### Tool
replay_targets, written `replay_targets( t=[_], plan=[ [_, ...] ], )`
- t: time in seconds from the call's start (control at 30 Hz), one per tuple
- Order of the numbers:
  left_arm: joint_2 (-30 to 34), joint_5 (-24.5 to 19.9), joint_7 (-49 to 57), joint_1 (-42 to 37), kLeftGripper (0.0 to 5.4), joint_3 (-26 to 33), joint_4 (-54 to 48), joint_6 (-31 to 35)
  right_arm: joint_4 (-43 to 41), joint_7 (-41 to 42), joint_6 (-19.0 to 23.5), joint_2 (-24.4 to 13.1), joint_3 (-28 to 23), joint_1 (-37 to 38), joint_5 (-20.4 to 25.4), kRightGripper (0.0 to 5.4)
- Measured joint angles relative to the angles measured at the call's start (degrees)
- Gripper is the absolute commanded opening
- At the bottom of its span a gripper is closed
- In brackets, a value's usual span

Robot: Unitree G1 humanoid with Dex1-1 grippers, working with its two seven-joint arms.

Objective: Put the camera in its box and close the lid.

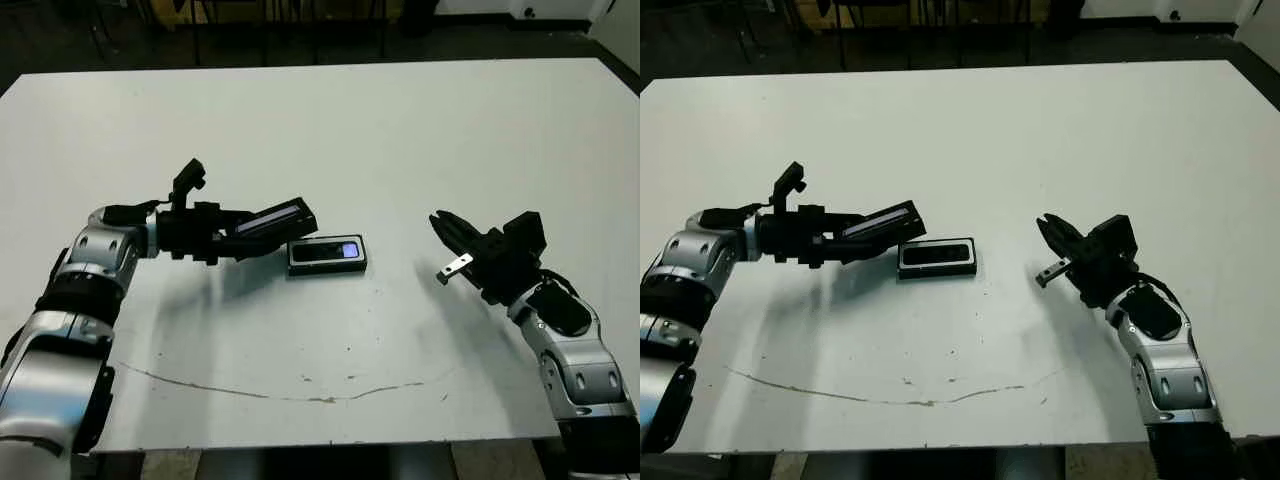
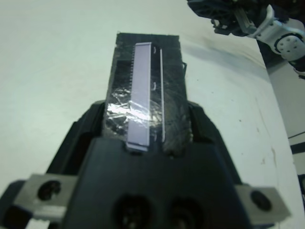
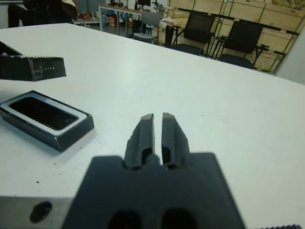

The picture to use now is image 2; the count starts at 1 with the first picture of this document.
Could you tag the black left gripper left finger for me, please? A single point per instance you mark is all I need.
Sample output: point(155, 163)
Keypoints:
point(78, 136)

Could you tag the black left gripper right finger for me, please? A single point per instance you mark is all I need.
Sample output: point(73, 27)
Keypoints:
point(209, 133)

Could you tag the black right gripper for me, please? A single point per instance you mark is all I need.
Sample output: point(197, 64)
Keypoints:
point(221, 9)

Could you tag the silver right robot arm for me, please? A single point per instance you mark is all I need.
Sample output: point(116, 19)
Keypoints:
point(288, 45)

